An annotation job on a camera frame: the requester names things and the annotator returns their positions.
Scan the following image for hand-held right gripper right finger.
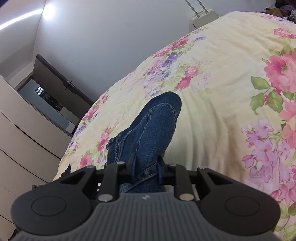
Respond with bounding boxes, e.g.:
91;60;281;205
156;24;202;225
157;156;232;202

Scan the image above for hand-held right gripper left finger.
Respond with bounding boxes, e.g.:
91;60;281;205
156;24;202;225
60;153;137;202

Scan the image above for blue denim pants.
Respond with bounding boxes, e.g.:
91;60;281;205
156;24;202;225
105;91;182;194

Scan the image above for floral yellow blanket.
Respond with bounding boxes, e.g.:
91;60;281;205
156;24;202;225
52;10;296;241

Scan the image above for dark door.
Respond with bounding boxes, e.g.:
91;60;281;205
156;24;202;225
33;53;95;107

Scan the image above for white suitcase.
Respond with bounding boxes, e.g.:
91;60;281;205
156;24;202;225
185;0;219;33

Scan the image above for ceiling light strip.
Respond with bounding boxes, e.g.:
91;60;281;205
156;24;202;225
0;6;47;30

